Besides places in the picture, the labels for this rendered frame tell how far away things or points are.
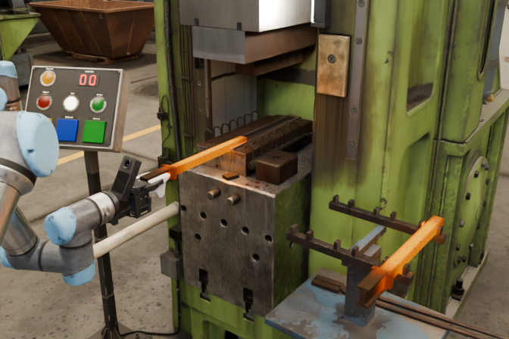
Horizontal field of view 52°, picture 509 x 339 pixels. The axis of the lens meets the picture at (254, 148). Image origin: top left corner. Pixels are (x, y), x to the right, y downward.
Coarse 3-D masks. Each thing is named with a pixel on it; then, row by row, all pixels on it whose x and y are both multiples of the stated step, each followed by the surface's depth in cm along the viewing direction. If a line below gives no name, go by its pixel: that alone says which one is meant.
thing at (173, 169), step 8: (240, 136) 171; (224, 144) 164; (232, 144) 164; (208, 152) 156; (216, 152) 158; (224, 152) 162; (184, 160) 150; (192, 160) 150; (200, 160) 153; (160, 168) 143; (168, 168) 143; (176, 168) 145; (184, 168) 148; (144, 176) 137; (152, 176) 138
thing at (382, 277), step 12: (432, 216) 131; (420, 228) 126; (432, 228) 126; (408, 240) 120; (420, 240) 120; (396, 252) 116; (408, 252) 116; (384, 264) 111; (396, 264) 111; (372, 276) 105; (384, 276) 107; (360, 288) 102; (372, 288) 102; (384, 288) 108; (360, 300) 103; (372, 300) 104
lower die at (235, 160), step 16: (240, 128) 188; (256, 128) 185; (288, 128) 184; (304, 128) 189; (208, 144) 172; (240, 144) 167; (256, 144) 169; (272, 144) 172; (304, 144) 191; (208, 160) 171; (224, 160) 166; (240, 160) 163
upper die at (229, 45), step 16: (192, 32) 159; (208, 32) 155; (224, 32) 152; (240, 32) 149; (256, 32) 152; (272, 32) 159; (288, 32) 166; (304, 32) 175; (208, 48) 157; (224, 48) 154; (240, 48) 150; (256, 48) 154; (272, 48) 161; (288, 48) 168
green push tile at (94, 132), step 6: (90, 120) 176; (84, 126) 176; (90, 126) 176; (96, 126) 175; (102, 126) 175; (84, 132) 176; (90, 132) 175; (96, 132) 175; (102, 132) 175; (84, 138) 175; (90, 138) 175; (96, 138) 175; (102, 138) 174
